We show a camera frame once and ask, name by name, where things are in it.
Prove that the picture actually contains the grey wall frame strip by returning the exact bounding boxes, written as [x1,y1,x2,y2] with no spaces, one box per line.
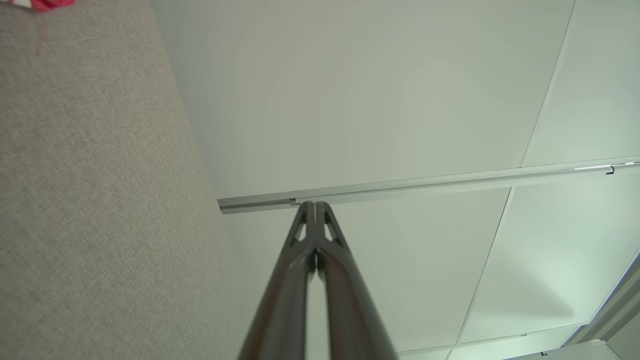
[560,250,640,346]

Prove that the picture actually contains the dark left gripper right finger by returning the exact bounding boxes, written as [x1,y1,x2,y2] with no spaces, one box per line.
[316,201,399,360]

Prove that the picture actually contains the aluminium wall rail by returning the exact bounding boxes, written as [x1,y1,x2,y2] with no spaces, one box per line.
[217,155,640,215]

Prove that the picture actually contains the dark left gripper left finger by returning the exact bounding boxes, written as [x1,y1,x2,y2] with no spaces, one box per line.
[238,201,317,360]

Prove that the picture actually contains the red and white basketball jersey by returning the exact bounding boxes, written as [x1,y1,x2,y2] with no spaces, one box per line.
[0,0,76,13]

